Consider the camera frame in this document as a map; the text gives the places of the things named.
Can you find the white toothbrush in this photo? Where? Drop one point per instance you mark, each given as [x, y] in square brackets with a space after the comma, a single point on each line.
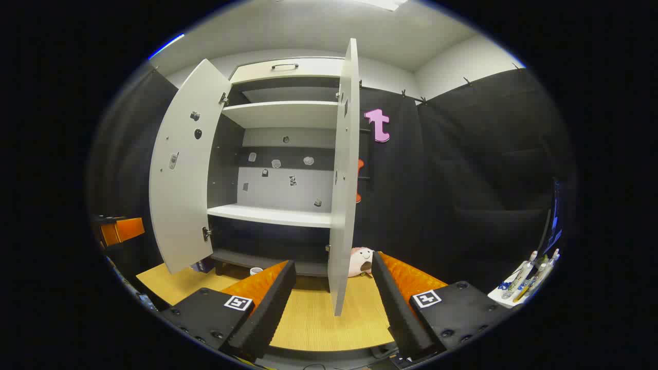
[537, 277]
[520, 275]

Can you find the small white cup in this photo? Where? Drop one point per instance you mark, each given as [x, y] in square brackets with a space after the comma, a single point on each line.
[256, 271]

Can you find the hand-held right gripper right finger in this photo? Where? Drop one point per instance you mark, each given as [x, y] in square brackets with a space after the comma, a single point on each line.
[398, 313]

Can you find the white tray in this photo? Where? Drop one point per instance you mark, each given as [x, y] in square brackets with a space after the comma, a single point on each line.
[501, 297]

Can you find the white and pink plush toy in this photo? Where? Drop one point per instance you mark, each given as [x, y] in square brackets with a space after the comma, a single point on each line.
[361, 259]

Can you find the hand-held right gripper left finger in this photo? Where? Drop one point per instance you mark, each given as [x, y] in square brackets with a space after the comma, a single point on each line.
[267, 313]

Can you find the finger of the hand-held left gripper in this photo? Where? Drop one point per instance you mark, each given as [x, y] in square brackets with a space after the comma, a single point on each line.
[126, 230]

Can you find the white and grey cabinet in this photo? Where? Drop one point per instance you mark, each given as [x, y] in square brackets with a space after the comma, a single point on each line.
[282, 114]

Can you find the white cabinet drawer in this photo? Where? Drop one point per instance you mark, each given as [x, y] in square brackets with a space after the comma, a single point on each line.
[318, 69]

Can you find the black backdrop cloth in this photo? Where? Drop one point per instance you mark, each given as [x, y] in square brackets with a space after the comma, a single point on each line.
[462, 180]

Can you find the small purple box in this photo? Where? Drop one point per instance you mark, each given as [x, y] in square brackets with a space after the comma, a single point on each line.
[204, 265]

